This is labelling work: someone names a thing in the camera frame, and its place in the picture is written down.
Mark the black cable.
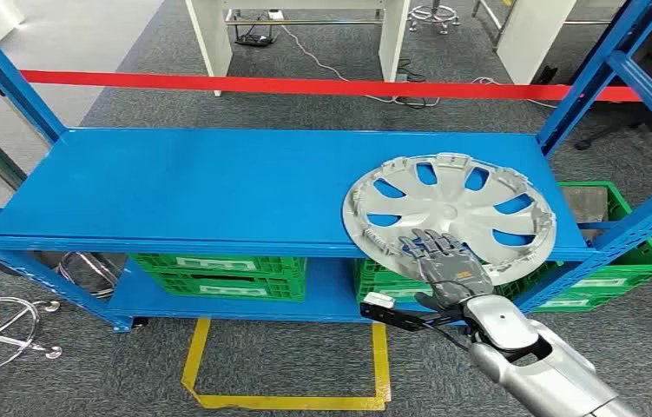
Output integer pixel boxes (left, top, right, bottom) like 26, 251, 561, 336
394, 57, 443, 110

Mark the black camera bracket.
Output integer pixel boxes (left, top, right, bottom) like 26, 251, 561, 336
359, 301, 477, 347

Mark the silver wheel hubcap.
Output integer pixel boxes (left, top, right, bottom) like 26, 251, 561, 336
341, 151, 558, 288

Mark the red barrier tape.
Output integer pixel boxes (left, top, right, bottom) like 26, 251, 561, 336
0, 69, 652, 125

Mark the chrome stool base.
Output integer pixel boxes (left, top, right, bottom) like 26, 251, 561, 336
55, 251, 122, 301

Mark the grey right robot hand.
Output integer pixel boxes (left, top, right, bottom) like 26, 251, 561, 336
398, 228, 496, 313

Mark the white cable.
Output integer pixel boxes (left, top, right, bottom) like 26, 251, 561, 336
279, 23, 560, 110

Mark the brown cardboard sheet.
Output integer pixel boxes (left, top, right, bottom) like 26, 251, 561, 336
561, 187, 609, 240

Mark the blue metal shelf rack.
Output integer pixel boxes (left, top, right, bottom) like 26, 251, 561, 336
0, 0, 652, 335

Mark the small black device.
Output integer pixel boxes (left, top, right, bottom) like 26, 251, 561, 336
234, 33, 276, 49

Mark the white table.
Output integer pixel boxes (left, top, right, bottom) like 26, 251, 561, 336
184, 0, 413, 98
471, 0, 629, 86

